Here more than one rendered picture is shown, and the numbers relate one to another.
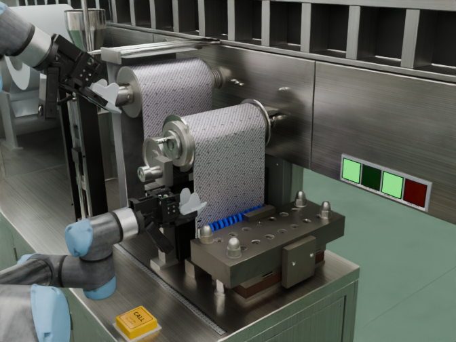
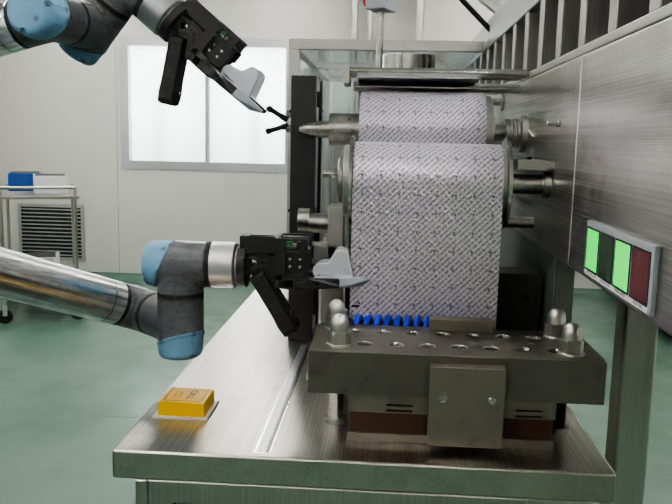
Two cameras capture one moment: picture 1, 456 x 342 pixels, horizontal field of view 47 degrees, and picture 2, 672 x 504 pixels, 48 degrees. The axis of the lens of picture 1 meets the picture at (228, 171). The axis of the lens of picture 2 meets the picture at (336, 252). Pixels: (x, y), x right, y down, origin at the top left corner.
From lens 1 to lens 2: 0.83 m
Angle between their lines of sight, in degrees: 42
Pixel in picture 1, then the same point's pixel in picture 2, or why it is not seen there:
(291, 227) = (482, 348)
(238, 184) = (439, 267)
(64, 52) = (194, 19)
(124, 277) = (256, 372)
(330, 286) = (519, 477)
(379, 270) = not seen: outside the picture
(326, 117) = (584, 155)
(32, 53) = (148, 12)
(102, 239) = (175, 266)
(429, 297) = not seen: outside the picture
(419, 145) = (652, 167)
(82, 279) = (153, 322)
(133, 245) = not seen: hidden behind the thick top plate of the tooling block
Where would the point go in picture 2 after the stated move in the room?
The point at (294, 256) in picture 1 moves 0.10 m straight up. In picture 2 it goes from (447, 385) to (451, 311)
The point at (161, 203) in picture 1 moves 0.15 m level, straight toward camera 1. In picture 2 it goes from (275, 245) to (208, 256)
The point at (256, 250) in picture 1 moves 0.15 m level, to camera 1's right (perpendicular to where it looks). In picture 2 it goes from (378, 349) to (472, 373)
